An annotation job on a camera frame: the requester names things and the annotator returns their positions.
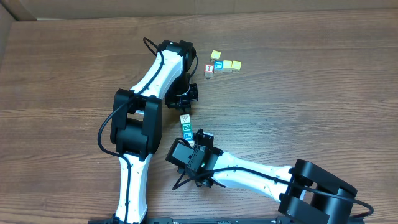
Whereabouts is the white ice cream block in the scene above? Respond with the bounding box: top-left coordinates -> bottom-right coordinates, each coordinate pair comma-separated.
188,140 -> 195,147

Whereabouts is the blue letter P block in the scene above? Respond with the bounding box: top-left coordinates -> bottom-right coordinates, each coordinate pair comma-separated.
183,131 -> 193,141

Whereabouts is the green letter Z block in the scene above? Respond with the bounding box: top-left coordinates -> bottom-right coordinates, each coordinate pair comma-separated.
181,123 -> 192,133

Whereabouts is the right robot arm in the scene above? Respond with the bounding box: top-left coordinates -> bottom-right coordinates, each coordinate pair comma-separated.
166,129 -> 357,224

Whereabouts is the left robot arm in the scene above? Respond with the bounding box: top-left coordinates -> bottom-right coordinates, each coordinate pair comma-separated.
109,40 -> 198,223

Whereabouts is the red letter I block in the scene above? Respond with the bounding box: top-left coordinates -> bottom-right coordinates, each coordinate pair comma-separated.
204,64 -> 214,78

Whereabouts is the blue picture block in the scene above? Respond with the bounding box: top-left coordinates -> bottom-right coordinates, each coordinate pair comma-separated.
214,60 -> 223,73

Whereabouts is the yellow block far top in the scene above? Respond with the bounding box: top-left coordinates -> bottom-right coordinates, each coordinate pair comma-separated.
210,50 -> 221,62

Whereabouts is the yellow block middle row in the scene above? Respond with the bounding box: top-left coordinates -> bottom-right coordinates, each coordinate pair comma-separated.
223,60 -> 233,73

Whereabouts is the yellow block row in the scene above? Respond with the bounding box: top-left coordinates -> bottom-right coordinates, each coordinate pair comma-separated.
223,60 -> 233,73
231,60 -> 242,73

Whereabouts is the yellow block right row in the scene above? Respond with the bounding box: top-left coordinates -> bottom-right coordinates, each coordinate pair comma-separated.
231,60 -> 242,73

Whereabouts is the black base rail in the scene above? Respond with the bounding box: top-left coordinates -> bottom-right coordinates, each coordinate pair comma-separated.
88,215 -> 365,224

